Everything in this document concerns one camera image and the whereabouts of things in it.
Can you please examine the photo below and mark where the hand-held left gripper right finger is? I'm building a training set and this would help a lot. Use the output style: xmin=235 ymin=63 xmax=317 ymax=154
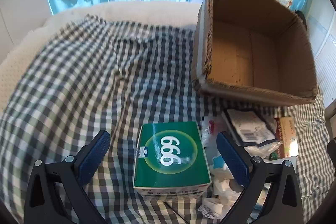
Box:
xmin=216 ymin=132 xmax=303 ymax=224

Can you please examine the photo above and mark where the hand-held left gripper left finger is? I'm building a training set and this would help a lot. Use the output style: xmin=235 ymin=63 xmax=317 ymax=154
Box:
xmin=24 ymin=130 xmax=111 ymax=224

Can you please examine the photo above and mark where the white rabbit figurine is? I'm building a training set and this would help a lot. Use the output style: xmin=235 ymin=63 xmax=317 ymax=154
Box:
xmin=211 ymin=154 xmax=237 ymax=180

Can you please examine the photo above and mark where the white lace cloth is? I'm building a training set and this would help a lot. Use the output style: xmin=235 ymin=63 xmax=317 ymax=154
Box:
xmin=198 ymin=177 xmax=244 ymax=219

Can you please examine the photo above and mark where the red brown box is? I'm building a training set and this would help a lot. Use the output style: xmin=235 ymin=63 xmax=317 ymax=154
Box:
xmin=274 ymin=116 xmax=300 ymax=159

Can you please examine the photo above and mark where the green white medicine box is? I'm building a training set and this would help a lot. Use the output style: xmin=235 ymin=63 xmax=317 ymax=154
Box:
xmin=133 ymin=121 xmax=212 ymax=201

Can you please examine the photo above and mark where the brown cardboard box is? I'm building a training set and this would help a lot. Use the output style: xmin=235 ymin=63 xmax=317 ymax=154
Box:
xmin=191 ymin=0 xmax=319 ymax=106

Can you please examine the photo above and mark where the white plastic packet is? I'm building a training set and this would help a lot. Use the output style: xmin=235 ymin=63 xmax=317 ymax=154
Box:
xmin=244 ymin=139 xmax=282 ymax=159

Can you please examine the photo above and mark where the black white packet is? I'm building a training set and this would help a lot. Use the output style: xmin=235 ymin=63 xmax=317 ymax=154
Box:
xmin=222 ymin=108 xmax=279 ymax=147

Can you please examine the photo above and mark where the clear bag with red print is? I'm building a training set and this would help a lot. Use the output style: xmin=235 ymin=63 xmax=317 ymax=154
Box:
xmin=201 ymin=116 xmax=229 ymax=148

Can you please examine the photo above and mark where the checkered blanket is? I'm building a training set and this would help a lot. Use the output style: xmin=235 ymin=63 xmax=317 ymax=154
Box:
xmin=0 ymin=14 xmax=331 ymax=224

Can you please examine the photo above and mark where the white louvred wardrobe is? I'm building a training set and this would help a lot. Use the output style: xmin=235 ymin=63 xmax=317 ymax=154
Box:
xmin=306 ymin=0 xmax=336 ymax=109

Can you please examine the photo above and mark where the black backpack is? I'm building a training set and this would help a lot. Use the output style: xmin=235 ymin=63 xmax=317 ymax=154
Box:
xmin=295 ymin=10 xmax=307 ymax=30

